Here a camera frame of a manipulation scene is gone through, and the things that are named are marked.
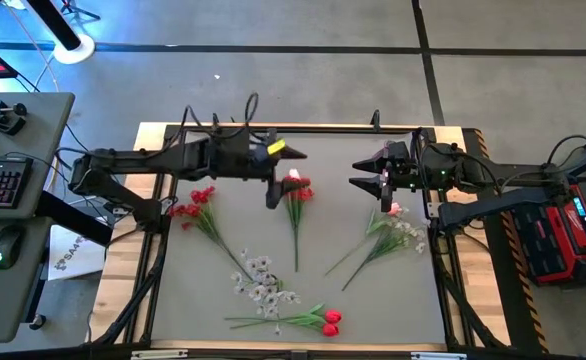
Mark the red artificial tulip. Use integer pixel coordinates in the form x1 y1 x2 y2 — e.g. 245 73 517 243
224 302 344 326
229 319 341 339

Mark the black aluminium table frame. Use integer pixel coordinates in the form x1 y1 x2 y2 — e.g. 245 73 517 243
92 123 507 351

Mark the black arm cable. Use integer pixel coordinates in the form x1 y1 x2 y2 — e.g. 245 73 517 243
180 92 260 141
545 133 586 181

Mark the black tripod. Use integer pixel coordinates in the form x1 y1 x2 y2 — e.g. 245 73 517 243
58 0 102 22

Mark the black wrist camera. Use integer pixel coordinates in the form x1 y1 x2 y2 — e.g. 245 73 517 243
249 141 270 166
390 141 413 162

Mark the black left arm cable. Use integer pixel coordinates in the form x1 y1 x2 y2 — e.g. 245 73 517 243
180 92 260 141

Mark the white printed paper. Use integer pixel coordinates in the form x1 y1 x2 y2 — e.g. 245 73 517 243
47 224 108 282

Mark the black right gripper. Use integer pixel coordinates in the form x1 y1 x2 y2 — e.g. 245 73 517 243
348 141 427 212

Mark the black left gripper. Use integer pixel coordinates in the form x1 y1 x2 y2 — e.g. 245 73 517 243
207 128 308 210

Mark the black computer mouse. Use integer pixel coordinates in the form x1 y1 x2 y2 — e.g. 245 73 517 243
0 226 24 271

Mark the red portable power station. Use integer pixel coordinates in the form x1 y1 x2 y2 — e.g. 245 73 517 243
510 183 586 288

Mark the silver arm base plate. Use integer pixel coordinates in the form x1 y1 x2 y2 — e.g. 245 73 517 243
426 202 442 232

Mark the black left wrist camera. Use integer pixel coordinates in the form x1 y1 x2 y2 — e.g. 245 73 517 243
249 141 270 166

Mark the white artificial flower bunch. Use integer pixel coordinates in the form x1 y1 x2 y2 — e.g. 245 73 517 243
341 212 428 292
229 248 303 336

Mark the yellow black hazard strip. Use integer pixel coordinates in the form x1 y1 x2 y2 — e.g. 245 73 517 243
474 128 550 354

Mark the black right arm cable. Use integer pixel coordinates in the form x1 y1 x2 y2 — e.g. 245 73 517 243
545 133 586 181

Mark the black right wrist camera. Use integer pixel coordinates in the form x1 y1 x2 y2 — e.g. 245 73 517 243
390 141 413 162

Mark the red artificial flower bunch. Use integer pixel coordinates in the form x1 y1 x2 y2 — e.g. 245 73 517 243
168 185 257 282
282 174 316 274

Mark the black desk clamp mount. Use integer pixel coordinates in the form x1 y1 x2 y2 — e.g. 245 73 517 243
0 97 28 137

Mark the grey desk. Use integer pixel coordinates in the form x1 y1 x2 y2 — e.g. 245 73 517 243
0 92 77 345

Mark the silver metal bracket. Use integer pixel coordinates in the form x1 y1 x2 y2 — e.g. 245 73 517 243
411 351 468 360
131 349 189 360

